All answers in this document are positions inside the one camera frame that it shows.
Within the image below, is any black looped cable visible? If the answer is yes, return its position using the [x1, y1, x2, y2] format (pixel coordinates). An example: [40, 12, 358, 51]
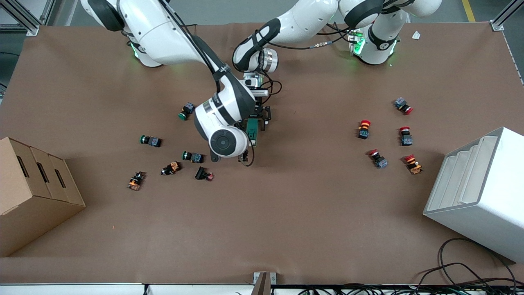
[439, 238, 517, 287]

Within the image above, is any brown cardboard box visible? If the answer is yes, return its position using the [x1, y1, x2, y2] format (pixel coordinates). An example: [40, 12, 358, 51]
[0, 137, 86, 258]

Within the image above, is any black cable bundle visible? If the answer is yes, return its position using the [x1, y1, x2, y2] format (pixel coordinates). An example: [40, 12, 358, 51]
[297, 266, 524, 295]

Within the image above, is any red button with orange body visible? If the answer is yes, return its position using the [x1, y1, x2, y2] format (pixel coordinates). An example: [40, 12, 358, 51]
[404, 154, 424, 175]

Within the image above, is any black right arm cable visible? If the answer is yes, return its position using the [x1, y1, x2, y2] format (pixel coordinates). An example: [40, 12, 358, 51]
[239, 137, 255, 167]

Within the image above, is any white stepped rack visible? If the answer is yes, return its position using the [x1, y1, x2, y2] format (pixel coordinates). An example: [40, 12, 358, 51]
[423, 127, 524, 263]

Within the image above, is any green load switch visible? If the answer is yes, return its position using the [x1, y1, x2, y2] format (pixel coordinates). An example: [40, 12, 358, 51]
[247, 118, 260, 147]

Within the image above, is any grey metal bracket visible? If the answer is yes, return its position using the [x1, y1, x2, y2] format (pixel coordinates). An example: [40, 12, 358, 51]
[253, 272, 277, 295]

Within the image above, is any black orange selector switch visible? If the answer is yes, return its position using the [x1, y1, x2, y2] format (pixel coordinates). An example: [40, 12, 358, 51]
[160, 161, 181, 176]
[128, 171, 145, 191]

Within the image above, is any black switch with red tip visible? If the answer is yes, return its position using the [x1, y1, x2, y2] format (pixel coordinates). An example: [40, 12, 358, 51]
[195, 166, 215, 182]

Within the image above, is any black left base cable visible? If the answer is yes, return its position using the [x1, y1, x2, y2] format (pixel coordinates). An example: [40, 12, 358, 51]
[327, 21, 355, 42]

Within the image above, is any aluminium frame profile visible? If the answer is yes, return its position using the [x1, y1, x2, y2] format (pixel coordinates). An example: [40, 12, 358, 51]
[489, 0, 524, 32]
[0, 0, 56, 36]

